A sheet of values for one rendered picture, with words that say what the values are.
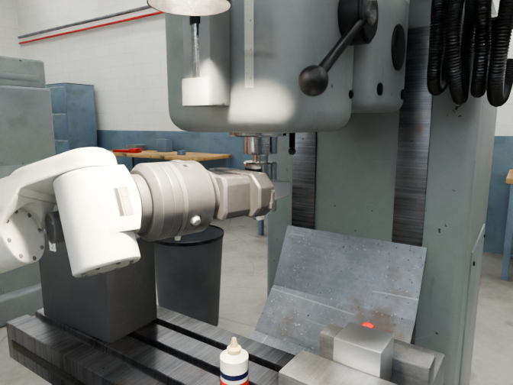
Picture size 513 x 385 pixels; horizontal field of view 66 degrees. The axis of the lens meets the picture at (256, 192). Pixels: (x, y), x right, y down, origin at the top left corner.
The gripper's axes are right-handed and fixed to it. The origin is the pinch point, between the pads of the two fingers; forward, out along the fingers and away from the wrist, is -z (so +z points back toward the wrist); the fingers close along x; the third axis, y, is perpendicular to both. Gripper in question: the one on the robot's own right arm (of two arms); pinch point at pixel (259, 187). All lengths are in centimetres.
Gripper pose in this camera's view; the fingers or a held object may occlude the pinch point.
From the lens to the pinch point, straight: 56.1
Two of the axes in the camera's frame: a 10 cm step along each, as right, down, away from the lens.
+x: -6.7, -1.3, 7.3
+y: -0.1, 9.9, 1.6
